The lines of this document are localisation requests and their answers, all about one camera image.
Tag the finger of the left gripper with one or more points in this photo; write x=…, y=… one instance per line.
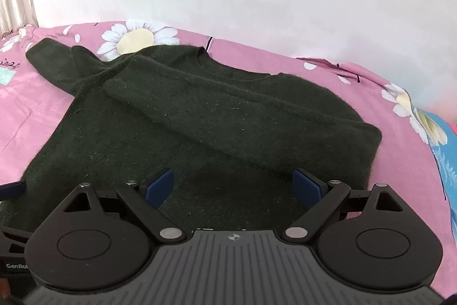
x=12, y=190

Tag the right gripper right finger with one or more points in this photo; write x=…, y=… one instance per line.
x=322, y=201

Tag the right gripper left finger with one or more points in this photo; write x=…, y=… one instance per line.
x=144, y=199

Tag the dark green knitted sweater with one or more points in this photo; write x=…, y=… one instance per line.
x=232, y=138

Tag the pink floral bed sheet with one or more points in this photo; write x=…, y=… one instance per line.
x=31, y=109

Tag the blue and red pillow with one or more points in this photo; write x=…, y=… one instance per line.
x=442, y=140

